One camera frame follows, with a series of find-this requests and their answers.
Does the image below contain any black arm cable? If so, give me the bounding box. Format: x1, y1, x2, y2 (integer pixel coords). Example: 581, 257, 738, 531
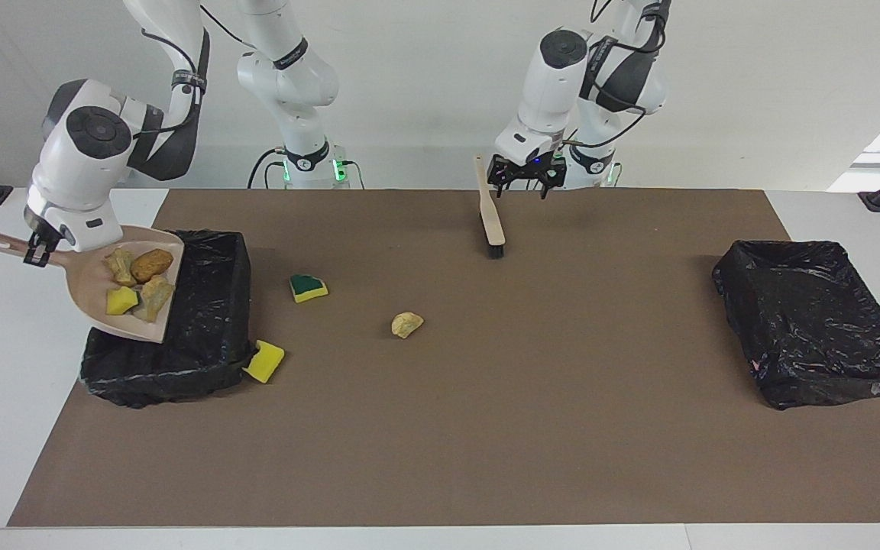
131, 0, 246, 142
561, 0, 674, 150

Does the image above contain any small yellow green sponge piece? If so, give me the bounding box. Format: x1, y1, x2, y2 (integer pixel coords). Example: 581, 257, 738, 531
106, 286, 140, 316

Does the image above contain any small pale bread chunk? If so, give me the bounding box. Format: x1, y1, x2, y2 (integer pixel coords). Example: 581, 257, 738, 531
104, 248, 138, 288

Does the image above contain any beige plastic dustpan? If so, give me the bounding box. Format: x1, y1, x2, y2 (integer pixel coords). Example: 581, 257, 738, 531
0, 224, 185, 344

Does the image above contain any brown bread roll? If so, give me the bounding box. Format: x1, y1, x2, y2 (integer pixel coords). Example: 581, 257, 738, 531
130, 249, 175, 283

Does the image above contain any large pale bread chunk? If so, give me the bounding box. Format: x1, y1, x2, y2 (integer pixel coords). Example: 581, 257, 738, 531
140, 277, 176, 323

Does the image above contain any black bag lined bin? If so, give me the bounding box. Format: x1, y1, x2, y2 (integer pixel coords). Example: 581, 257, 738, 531
712, 240, 880, 411
79, 230, 257, 409

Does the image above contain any brown table mat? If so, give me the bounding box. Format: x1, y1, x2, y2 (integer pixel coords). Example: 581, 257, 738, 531
7, 189, 880, 528

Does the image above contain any beige hand brush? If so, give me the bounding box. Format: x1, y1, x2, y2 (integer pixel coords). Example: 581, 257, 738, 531
474, 154, 506, 259

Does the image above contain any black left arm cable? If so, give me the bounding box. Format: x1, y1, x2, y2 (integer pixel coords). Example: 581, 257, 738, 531
561, 0, 674, 150

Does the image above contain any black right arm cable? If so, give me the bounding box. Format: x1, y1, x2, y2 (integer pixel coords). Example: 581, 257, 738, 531
131, 0, 246, 142

